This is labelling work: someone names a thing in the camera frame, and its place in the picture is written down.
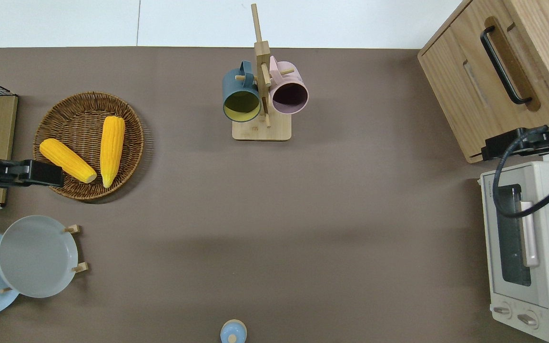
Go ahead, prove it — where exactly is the pink mug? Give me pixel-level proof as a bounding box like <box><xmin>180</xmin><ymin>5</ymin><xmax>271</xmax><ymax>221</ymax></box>
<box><xmin>269</xmin><ymin>56</ymin><xmax>309</xmax><ymax>115</ymax></box>

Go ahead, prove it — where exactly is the wooden mug tree stand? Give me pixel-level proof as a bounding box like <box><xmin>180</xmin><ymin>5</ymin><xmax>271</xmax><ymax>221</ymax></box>
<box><xmin>232</xmin><ymin>4</ymin><xmax>295</xmax><ymax>141</ymax></box>

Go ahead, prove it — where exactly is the dark teal mug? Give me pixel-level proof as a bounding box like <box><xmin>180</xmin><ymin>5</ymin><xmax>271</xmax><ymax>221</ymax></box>
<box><xmin>222</xmin><ymin>61</ymin><xmax>262</xmax><ymax>123</ymax></box>

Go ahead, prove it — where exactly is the yellow corn cob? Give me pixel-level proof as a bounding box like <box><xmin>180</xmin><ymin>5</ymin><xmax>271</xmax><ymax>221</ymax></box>
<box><xmin>39</xmin><ymin>138</ymin><xmax>98</xmax><ymax>184</ymax></box>
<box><xmin>100</xmin><ymin>116</ymin><xmax>126</xmax><ymax>189</ymax></box>

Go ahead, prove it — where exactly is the wooden drawer cabinet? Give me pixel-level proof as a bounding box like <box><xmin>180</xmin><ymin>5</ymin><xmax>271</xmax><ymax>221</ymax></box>
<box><xmin>417</xmin><ymin>0</ymin><xmax>549</xmax><ymax>164</ymax></box>

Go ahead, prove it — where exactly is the round brown wicker basket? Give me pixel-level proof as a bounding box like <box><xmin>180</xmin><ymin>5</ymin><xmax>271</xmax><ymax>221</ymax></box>
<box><xmin>33</xmin><ymin>91</ymin><xmax>145</xmax><ymax>202</ymax></box>

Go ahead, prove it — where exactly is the wooden peg plate rack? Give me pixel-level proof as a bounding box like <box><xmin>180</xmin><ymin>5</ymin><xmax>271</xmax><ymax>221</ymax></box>
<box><xmin>0</xmin><ymin>224</ymin><xmax>89</xmax><ymax>294</ymax></box>

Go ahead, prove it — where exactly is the grey plate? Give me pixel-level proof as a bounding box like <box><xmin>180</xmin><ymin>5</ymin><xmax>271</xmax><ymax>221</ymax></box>
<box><xmin>0</xmin><ymin>215</ymin><xmax>79</xmax><ymax>299</ymax></box>

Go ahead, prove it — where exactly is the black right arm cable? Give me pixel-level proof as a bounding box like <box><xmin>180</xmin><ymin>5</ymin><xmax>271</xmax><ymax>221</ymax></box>
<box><xmin>492</xmin><ymin>126</ymin><xmax>549</xmax><ymax>219</ymax></box>

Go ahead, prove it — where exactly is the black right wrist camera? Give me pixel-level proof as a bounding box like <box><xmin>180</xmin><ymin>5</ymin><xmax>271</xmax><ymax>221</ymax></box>
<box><xmin>482</xmin><ymin>125</ymin><xmax>549</xmax><ymax>161</ymax></box>

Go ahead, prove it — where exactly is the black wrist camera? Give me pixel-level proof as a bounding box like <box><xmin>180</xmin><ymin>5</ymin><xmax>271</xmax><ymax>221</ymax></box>
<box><xmin>482</xmin><ymin>125</ymin><xmax>549</xmax><ymax>161</ymax></box>
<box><xmin>0</xmin><ymin>160</ymin><xmax>64</xmax><ymax>188</ymax></box>

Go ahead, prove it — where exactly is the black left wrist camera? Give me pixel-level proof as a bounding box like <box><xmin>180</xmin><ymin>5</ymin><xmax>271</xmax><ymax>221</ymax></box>
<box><xmin>0</xmin><ymin>160</ymin><xmax>64</xmax><ymax>188</ymax></box>

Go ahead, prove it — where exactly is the black cabinet drawer handle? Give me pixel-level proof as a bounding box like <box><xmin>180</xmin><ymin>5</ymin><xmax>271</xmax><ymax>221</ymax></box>
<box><xmin>480</xmin><ymin>25</ymin><xmax>533</xmax><ymax>105</ymax></box>

